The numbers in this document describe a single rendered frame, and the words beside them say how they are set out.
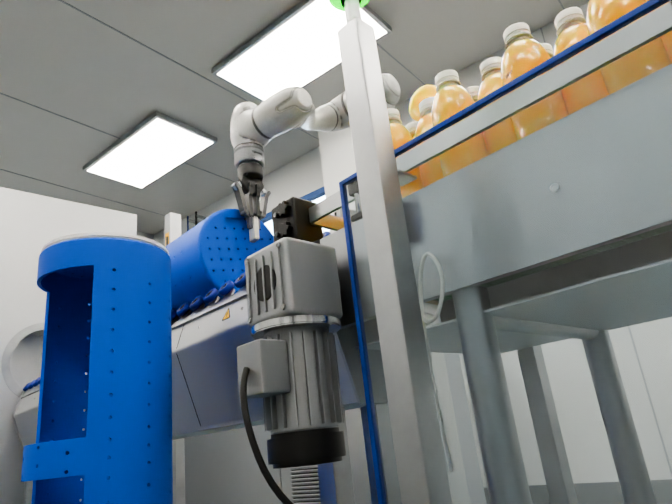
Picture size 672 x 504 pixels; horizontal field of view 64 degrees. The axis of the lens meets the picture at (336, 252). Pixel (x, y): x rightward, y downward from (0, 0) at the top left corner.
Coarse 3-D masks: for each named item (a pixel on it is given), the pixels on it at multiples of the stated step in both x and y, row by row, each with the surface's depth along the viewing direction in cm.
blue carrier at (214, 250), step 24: (216, 216) 151; (240, 216) 157; (192, 240) 148; (216, 240) 148; (240, 240) 154; (264, 240) 160; (192, 264) 146; (216, 264) 146; (240, 264) 151; (192, 288) 149; (216, 288) 144; (192, 312) 158
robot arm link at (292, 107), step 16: (272, 96) 154; (288, 96) 150; (304, 96) 152; (256, 112) 156; (272, 112) 152; (288, 112) 151; (304, 112) 152; (320, 112) 196; (336, 112) 201; (272, 128) 156; (288, 128) 156; (304, 128) 189; (320, 128) 197
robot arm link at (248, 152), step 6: (240, 144) 160; (246, 144) 159; (252, 144) 160; (234, 150) 161; (240, 150) 159; (246, 150) 159; (252, 150) 159; (258, 150) 160; (234, 156) 162; (240, 156) 159; (246, 156) 158; (252, 156) 158; (258, 156) 160; (240, 162) 159; (246, 162) 159; (258, 162) 160; (264, 162) 162
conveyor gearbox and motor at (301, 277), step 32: (256, 256) 85; (288, 256) 80; (320, 256) 84; (256, 288) 83; (288, 288) 78; (320, 288) 82; (256, 320) 82; (288, 320) 77; (320, 320) 78; (256, 352) 74; (288, 352) 77; (320, 352) 79; (256, 384) 73; (288, 384) 75; (320, 384) 76; (288, 416) 75; (320, 416) 75; (256, 448) 68; (288, 448) 73; (320, 448) 73
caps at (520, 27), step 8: (568, 8) 78; (576, 8) 78; (560, 16) 79; (568, 16) 78; (576, 16) 78; (520, 24) 80; (560, 24) 79; (504, 32) 82; (512, 32) 80; (520, 32) 80; (528, 32) 80; (504, 40) 82; (488, 64) 87; (496, 64) 87; (440, 72) 89; (448, 72) 89; (456, 72) 89; (440, 80) 89; (472, 88) 94
